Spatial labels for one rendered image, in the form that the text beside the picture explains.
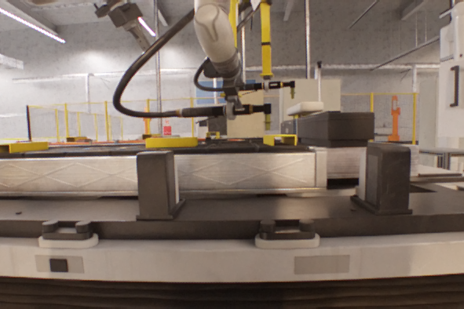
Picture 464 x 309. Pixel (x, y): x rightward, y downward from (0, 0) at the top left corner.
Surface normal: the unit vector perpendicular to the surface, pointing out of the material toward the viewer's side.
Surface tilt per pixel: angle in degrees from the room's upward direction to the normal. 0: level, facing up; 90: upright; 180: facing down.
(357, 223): 90
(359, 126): 90
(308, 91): 90
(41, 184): 90
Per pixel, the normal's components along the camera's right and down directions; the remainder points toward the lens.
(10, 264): -0.04, 0.09
